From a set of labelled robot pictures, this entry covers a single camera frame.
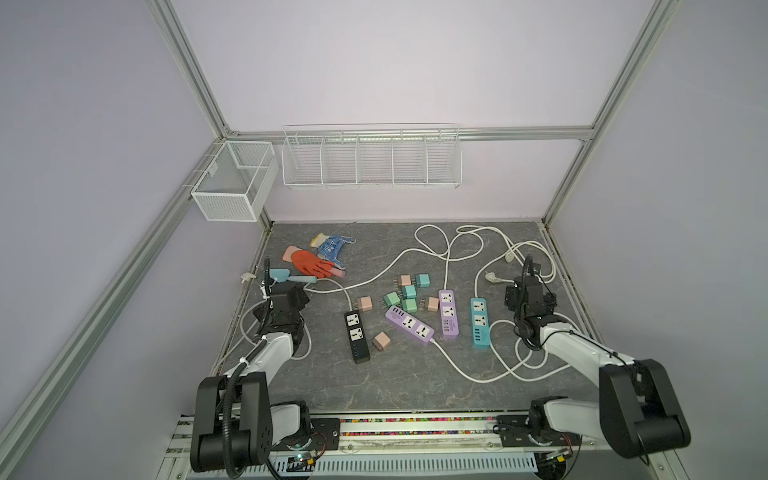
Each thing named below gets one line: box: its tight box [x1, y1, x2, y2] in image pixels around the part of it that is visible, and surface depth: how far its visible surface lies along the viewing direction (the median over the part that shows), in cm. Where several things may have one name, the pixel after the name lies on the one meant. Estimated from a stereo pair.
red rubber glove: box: [292, 250, 335, 279], surface depth 106 cm
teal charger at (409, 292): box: [401, 285, 417, 299], surface depth 101 cm
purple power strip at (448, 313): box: [438, 289, 459, 339], surface depth 93 cm
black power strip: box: [344, 310, 370, 365], surface depth 89 cm
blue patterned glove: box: [317, 235, 356, 270], surface depth 114 cm
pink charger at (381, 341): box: [372, 331, 391, 351], surface depth 89 cm
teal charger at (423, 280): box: [416, 274, 430, 288], surface depth 103 cm
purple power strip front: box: [385, 305, 435, 342], surface depth 93 cm
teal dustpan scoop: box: [269, 269, 318, 283], surface depth 105 cm
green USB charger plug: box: [383, 291, 401, 308], surface depth 98 cm
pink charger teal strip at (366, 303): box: [360, 296, 373, 312], surface depth 98 cm
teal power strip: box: [470, 297, 490, 349], surface depth 93 cm
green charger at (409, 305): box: [402, 299, 417, 313], surface depth 96 cm
